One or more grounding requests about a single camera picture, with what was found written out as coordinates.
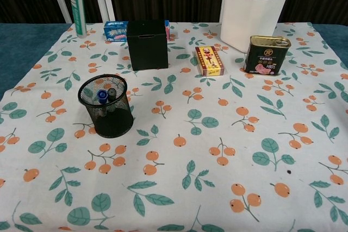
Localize yellow and red card box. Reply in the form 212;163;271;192
195;46;226;77

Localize white trash bin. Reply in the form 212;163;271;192
220;0;289;54

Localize white green tube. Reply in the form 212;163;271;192
67;0;88;38

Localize dark luncheon meat can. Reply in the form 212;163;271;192
244;35;292;77

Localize blue-capped marker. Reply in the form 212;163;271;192
96;91;108;105

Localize black cardboard box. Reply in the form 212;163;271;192
126;20;169;71

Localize blue cookie box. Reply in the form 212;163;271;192
103;20;172;44

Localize black mesh pen holder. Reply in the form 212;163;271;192
77;73;134;139

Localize floral print tablecloth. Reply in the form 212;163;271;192
0;21;348;232

